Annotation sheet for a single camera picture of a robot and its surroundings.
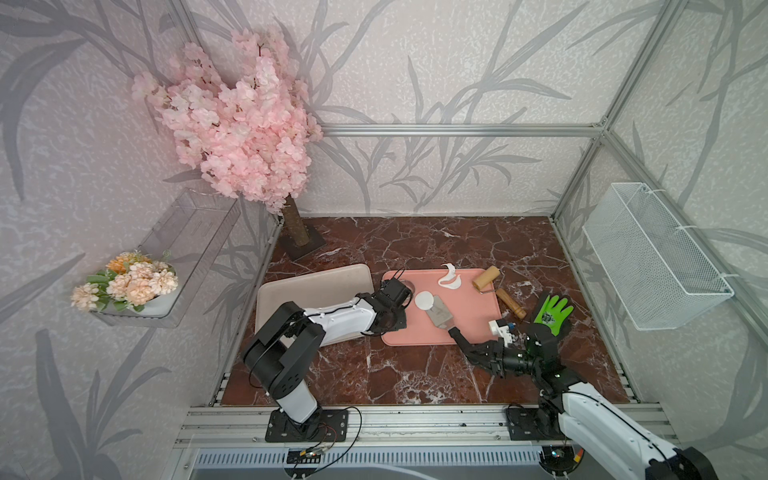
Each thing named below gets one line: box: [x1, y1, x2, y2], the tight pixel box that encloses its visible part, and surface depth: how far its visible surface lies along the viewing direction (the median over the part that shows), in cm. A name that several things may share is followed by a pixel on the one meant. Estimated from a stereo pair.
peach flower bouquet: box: [71, 250, 179, 317], surface depth 50 cm
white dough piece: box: [414, 291, 434, 311], surface depth 98 cm
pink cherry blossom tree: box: [132, 27, 326, 261], surface depth 69 cm
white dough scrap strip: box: [438, 263, 461, 290], surface depth 103 cm
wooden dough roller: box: [472, 266, 527, 319], surface depth 100 cm
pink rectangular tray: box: [381, 268, 501, 346], surface depth 96 cm
